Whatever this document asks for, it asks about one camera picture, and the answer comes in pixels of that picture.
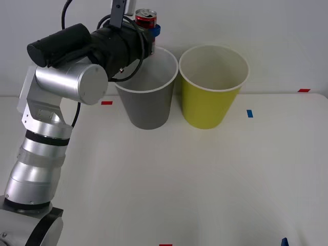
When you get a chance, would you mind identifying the yellow-green plastic bin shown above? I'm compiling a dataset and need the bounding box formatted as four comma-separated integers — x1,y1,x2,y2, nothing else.
178,45,250,130

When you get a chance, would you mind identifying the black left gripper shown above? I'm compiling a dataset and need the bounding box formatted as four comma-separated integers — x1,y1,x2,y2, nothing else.
121,23,162,67

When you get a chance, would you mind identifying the grey plastic bin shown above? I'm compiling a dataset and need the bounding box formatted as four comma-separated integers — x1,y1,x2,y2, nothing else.
114,46,179,131

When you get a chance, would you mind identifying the red drink can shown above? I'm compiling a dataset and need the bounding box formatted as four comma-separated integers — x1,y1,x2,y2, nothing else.
134,9,158,54

